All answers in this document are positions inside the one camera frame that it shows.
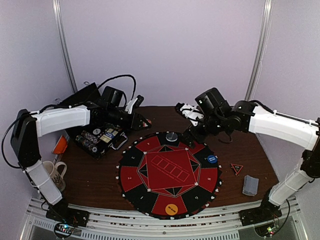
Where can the white ceramic mug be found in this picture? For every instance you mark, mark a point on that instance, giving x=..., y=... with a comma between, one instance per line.
x=56, y=177

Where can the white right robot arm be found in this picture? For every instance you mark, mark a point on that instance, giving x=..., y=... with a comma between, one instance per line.
x=301, y=132

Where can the left aluminium corner post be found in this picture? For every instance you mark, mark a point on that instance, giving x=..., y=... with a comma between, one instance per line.
x=63, y=43

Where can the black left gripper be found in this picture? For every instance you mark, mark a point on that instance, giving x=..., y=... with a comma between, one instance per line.
x=134, y=122

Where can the aluminium corner post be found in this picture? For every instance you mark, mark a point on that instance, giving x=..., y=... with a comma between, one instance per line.
x=63, y=43
x=260, y=50

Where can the orange plastic bowl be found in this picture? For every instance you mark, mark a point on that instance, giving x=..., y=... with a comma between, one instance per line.
x=60, y=146

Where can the aluminium front rail frame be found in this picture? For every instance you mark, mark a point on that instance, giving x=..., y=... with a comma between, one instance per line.
x=213, y=223

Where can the blue texas holdem card box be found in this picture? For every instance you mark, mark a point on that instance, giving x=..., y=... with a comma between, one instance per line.
x=110, y=135

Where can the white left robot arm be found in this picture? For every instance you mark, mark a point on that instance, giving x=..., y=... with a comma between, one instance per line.
x=29, y=127

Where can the black poker chip case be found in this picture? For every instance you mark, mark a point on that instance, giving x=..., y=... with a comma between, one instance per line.
x=83, y=136

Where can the white dealer button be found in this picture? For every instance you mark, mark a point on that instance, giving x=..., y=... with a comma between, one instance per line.
x=96, y=131

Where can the right aluminium corner post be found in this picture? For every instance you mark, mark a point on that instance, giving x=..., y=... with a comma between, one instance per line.
x=260, y=50

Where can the grey playing card deck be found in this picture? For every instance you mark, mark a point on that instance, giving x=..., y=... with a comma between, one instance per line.
x=250, y=186

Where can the blue small blind button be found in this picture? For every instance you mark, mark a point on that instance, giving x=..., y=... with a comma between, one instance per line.
x=212, y=159

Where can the round red black poker mat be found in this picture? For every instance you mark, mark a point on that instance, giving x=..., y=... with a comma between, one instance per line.
x=154, y=172

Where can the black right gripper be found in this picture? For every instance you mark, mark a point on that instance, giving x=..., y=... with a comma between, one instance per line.
x=191, y=131

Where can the red black triangle token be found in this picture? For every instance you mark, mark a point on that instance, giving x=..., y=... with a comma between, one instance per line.
x=237, y=168

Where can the orange big blind button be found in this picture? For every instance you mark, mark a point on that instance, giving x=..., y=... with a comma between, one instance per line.
x=171, y=209

